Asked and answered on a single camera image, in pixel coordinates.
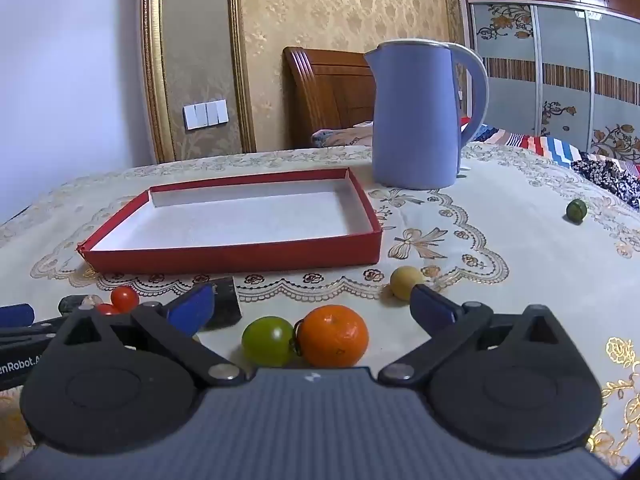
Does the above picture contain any red cherry tomato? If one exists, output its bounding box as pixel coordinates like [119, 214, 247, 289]
[94, 304, 120, 315]
[111, 285, 140, 313]

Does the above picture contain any yellow round longan fruit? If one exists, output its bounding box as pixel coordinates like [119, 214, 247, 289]
[390, 266, 425, 302]

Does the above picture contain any green tomato with stem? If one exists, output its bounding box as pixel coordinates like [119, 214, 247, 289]
[241, 316, 294, 367]

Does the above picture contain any orange mandarin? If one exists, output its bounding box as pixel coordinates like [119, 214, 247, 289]
[295, 304, 369, 368]

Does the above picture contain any black sugarcane piece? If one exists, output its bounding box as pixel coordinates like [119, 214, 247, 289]
[203, 278, 242, 330]

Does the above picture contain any small dark green lime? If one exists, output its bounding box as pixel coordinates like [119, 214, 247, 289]
[565, 198, 588, 224]

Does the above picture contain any colourful striped bedding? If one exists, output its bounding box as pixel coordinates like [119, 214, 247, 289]
[310, 122, 639, 210]

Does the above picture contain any red shallow cardboard box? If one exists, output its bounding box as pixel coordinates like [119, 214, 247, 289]
[78, 168, 382, 275]

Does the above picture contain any blue electric kettle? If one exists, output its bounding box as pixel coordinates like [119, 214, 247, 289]
[364, 38, 489, 190]

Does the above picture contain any wooden bed headboard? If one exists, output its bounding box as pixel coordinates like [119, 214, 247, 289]
[283, 47, 375, 148]

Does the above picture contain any sliding door wardrobe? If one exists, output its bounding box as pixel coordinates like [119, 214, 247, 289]
[468, 0, 639, 162]

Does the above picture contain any white wall switch panel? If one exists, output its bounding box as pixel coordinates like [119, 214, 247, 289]
[182, 100, 229, 131]

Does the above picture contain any gold wall frame moulding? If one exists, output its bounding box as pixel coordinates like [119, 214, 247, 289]
[140, 0, 256, 162]

